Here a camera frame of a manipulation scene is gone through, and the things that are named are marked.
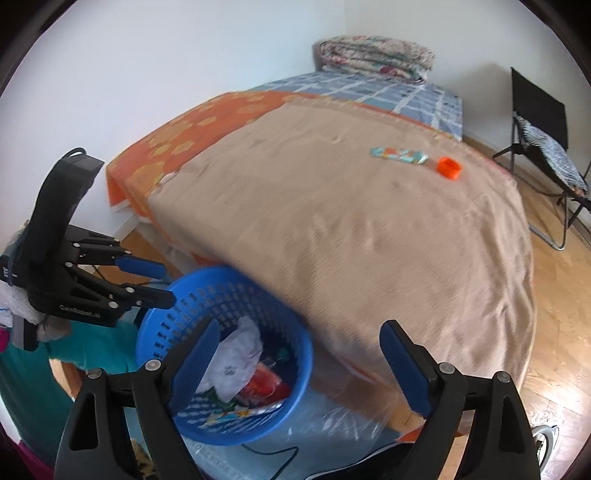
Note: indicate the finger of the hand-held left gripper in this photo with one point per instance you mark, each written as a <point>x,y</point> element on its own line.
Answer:
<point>152,297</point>
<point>138,266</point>

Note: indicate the red cardboard box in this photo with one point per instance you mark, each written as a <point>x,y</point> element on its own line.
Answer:
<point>261,383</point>

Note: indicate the orange floral bed sheet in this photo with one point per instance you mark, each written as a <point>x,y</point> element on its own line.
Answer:
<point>184,143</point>

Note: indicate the blue plastic basket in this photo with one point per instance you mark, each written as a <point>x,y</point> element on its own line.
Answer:
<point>277,323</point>

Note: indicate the black folding chair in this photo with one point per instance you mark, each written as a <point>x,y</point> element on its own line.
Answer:
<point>540,106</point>

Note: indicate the white plastic bag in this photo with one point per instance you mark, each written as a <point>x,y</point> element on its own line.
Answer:
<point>235,360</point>

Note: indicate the colourful snack wrapper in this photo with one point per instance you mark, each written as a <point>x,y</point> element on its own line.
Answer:
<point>399,155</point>

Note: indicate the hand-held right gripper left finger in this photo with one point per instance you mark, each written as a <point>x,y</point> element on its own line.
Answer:
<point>194,369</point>

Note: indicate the white round device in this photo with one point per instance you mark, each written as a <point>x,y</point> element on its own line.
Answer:
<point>545,438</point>

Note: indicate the blue plaid bed sheet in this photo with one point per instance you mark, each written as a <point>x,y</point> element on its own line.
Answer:
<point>369,90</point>

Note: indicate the person's teal clothing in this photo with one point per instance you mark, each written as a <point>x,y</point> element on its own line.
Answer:
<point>55,369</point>

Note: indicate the person's left hand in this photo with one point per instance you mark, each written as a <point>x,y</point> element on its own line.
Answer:
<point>18,300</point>

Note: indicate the clear plastic floor sheet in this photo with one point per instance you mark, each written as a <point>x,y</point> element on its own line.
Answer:
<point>332,424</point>

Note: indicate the clear bottle with teal cap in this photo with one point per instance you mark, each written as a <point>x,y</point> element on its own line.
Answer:
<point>282,354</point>

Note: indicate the beige blanket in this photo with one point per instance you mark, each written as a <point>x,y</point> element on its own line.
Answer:
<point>369,240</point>

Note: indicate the striped cloth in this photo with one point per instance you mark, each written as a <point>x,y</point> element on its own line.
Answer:
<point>551,157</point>

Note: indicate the folded floral quilt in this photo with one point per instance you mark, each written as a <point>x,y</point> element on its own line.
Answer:
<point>374,54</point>

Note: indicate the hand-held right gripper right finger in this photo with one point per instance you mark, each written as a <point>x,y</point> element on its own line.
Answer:
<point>406,369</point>

